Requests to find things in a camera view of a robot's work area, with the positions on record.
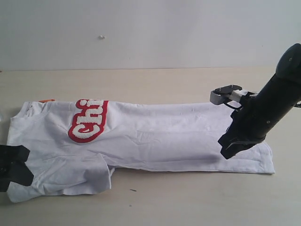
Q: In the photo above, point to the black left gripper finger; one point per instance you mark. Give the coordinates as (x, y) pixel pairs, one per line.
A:
(13, 153)
(16, 172)

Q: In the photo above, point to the white t-shirt red lettering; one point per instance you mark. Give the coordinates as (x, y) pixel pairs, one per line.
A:
(75, 146)

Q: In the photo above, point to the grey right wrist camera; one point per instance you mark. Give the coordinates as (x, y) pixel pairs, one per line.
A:
(232, 96)

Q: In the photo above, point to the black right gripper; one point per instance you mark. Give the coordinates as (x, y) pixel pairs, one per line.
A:
(245, 131)

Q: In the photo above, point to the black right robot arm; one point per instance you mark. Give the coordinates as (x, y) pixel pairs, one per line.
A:
(281, 93)

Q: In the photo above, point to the small white wall hook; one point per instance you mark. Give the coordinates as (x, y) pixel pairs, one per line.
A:
(101, 37)

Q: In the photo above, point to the orange neck label tag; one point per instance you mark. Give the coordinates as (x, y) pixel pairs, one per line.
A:
(47, 100)

